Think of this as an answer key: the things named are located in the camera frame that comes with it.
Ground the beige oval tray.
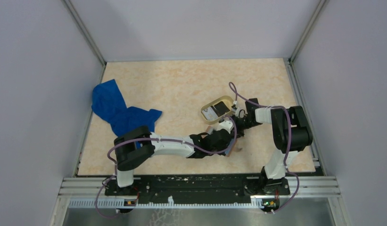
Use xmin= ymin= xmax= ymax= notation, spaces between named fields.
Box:
xmin=200 ymin=96 xmax=234 ymax=125

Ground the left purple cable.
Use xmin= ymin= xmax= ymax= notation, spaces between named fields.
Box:
xmin=95 ymin=115 xmax=238 ymax=219

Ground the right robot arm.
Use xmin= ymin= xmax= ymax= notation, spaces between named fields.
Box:
xmin=232 ymin=98 xmax=313 ymax=194

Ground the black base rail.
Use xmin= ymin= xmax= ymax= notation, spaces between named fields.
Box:
xmin=105 ymin=173 xmax=290 ymax=204

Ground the blue cloth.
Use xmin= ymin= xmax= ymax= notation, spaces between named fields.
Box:
xmin=91 ymin=79 xmax=163 ymax=137

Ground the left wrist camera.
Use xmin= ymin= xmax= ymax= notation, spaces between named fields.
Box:
xmin=217 ymin=120 xmax=234 ymax=133

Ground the white card in tray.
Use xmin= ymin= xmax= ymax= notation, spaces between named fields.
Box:
xmin=202 ymin=107 xmax=218 ymax=121

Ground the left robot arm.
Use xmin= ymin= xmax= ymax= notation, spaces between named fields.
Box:
xmin=112 ymin=126 xmax=237 ymax=195

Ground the tan leather card holder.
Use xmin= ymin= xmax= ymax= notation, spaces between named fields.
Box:
xmin=205 ymin=126 xmax=238 ymax=157

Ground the aluminium frame rail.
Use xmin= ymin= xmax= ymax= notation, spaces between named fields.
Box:
xmin=58 ymin=176 xmax=341 ymax=209

